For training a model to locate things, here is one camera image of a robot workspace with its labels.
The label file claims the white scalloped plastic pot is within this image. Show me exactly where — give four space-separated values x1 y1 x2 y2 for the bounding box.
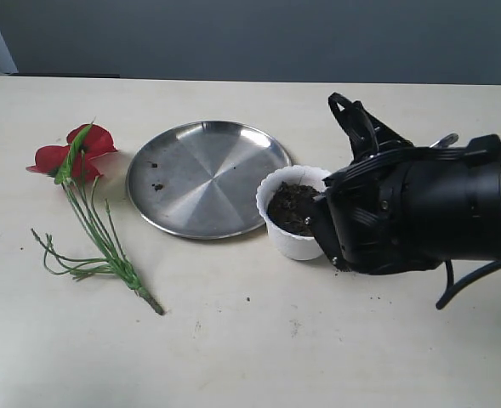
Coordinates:
255 165 331 261

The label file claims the red artificial flower with stems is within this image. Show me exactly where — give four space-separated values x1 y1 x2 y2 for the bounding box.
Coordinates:
26 122 166 316

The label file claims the dark soil in pot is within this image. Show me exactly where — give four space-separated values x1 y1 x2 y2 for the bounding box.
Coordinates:
266 182 320 237

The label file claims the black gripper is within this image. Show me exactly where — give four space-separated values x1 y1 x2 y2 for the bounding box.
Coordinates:
307 92 441 275

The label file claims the stainless steel spoon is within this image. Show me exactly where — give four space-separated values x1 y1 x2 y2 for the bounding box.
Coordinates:
430 133 459 149

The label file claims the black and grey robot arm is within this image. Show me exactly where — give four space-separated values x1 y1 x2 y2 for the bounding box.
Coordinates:
305 93 501 275

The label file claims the round stainless steel plate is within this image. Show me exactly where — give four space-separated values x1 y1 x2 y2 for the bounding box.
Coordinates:
126 120 293 241

